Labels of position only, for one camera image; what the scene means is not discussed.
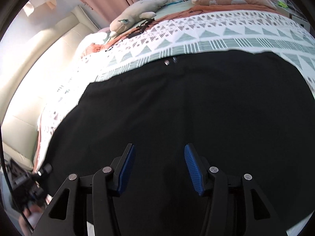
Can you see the black handheld device with blue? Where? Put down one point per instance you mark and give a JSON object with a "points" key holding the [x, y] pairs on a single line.
{"points": [[26, 186]]}

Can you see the cream padded headboard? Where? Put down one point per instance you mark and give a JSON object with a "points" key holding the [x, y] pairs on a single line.
{"points": [[44, 61]]}

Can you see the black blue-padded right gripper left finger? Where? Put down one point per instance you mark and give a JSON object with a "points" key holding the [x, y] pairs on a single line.
{"points": [[67, 212]]}

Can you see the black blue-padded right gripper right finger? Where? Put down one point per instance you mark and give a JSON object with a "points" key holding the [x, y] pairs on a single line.
{"points": [[236, 205]]}

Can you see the cream shirt hanging on wall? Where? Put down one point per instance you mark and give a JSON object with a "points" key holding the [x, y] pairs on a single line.
{"points": [[31, 5]]}

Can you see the beige plush animal toy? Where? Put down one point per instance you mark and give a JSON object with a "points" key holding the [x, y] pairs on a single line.
{"points": [[141, 10]]}

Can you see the white bedside table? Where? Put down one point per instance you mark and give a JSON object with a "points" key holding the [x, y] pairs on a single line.
{"points": [[291, 12]]}

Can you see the black jacket with yellow logo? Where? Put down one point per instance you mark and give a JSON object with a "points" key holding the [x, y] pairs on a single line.
{"points": [[243, 112]]}

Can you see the patterned white bedspread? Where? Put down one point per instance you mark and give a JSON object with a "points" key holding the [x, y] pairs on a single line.
{"points": [[250, 28]]}

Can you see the black eyeglasses on bed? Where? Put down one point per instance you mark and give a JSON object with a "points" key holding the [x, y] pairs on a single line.
{"points": [[140, 28]]}

